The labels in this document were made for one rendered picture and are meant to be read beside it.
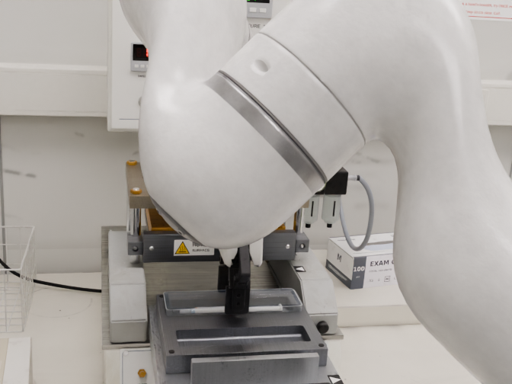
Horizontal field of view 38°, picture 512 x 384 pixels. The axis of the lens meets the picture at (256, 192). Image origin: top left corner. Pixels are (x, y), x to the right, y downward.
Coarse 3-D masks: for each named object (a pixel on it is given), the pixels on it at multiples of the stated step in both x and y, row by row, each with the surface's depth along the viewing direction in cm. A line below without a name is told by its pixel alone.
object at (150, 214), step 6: (150, 210) 116; (156, 210) 116; (150, 216) 113; (156, 216) 113; (150, 222) 111; (156, 222) 111; (162, 222) 111; (150, 228) 110; (156, 228) 109; (162, 228) 109; (168, 228) 109; (282, 228) 113
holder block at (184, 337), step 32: (160, 320) 95; (192, 320) 96; (224, 320) 96; (256, 320) 97; (288, 320) 97; (192, 352) 88; (224, 352) 89; (256, 352) 89; (288, 352) 90; (320, 352) 91
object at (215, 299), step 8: (168, 296) 100; (176, 296) 100; (184, 296) 100; (192, 296) 100; (200, 296) 100; (208, 296) 100; (216, 296) 101; (224, 296) 101; (256, 296) 101; (264, 296) 102; (272, 296) 102; (280, 296) 102; (288, 296) 102; (296, 296) 102; (168, 304) 98; (176, 304) 98; (184, 304) 98; (192, 304) 98; (200, 304) 98; (208, 304) 98; (216, 304) 98; (224, 304) 99; (256, 304) 99; (264, 304) 99; (272, 304) 100; (280, 304) 100; (288, 304) 100; (296, 304) 100
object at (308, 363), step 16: (160, 352) 92; (160, 368) 89; (192, 368) 83; (208, 368) 84; (224, 368) 84; (240, 368) 85; (256, 368) 85; (272, 368) 85; (288, 368) 86; (304, 368) 86; (320, 368) 91
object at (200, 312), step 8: (288, 288) 105; (168, 312) 96; (176, 312) 96; (184, 312) 96; (192, 312) 97; (200, 312) 97; (208, 312) 97; (216, 312) 97; (224, 312) 98; (248, 312) 98; (256, 312) 99; (264, 312) 99; (272, 312) 99
